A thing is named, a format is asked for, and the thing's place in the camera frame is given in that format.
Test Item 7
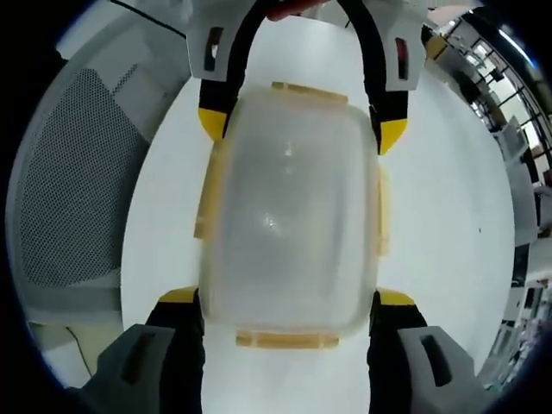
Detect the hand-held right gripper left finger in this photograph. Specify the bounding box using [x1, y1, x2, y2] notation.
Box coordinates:
[71, 284, 206, 414]

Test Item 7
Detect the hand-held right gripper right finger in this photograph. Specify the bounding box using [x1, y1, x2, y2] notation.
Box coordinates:
[366, 288, 497, 414]

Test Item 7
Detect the clear plastic buckle container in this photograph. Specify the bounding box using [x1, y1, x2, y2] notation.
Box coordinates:
[192, 80, 393, 351]

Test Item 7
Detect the grey mesh office chair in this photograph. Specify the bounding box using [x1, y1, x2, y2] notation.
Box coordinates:
[6, 66, 193, 325]

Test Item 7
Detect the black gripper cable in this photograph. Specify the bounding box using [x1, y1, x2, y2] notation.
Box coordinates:
[110, 0, 187, 39]

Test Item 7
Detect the thin grey cable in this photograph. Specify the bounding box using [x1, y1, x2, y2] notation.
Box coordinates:
[63, 325, 95, 388]

